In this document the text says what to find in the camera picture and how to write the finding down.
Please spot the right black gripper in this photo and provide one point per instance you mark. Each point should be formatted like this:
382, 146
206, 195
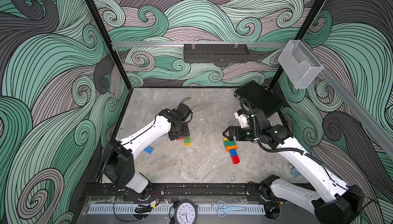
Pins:
237, 130

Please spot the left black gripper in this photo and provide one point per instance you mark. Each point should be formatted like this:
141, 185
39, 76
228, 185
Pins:
185, 133

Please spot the green square lego brick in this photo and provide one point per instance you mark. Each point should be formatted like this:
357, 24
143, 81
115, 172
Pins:
187, 140

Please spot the green long lego brick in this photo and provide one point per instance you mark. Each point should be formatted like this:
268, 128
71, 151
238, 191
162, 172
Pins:
229, 143

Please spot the orange long lego brick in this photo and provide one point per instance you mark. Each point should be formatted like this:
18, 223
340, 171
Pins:
228, 148

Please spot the blue square lego brick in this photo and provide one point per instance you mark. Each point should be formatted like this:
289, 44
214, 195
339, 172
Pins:
233, 152

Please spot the red square lego brick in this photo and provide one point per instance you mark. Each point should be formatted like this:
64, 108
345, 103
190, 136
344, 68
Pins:
235, 159

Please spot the light blue lego brick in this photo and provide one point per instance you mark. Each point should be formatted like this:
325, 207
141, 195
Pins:
148, 150

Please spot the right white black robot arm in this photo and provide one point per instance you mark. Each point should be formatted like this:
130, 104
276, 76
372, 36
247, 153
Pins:
327, 196

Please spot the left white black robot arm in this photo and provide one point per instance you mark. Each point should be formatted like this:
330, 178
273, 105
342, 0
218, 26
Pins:
118, 158

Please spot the black briefcase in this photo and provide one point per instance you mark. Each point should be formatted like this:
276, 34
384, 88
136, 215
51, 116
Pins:
259, 98

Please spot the light blue scissors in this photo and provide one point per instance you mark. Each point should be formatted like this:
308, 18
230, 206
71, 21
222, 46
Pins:
223, 208

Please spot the white analog clock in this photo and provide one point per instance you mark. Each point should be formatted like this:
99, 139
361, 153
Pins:
186, 212

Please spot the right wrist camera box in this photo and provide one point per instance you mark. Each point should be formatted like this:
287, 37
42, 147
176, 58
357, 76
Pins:
249, 118

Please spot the clear plastic wall holder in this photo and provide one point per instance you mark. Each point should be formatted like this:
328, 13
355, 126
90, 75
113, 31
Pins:
300, 63

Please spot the white slotted cable duct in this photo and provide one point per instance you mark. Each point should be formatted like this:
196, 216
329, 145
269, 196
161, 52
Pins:
164, 209

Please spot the aluminium back rail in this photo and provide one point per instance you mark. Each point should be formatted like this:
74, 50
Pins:
180, 44

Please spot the aluminium rail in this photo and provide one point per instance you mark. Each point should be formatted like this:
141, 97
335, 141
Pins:
180, 44
348, 82

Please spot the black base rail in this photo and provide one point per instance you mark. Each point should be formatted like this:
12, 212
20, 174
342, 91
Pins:
248, 191

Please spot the aluminium right rail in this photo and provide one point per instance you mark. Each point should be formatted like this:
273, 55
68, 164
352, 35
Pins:
348, 82

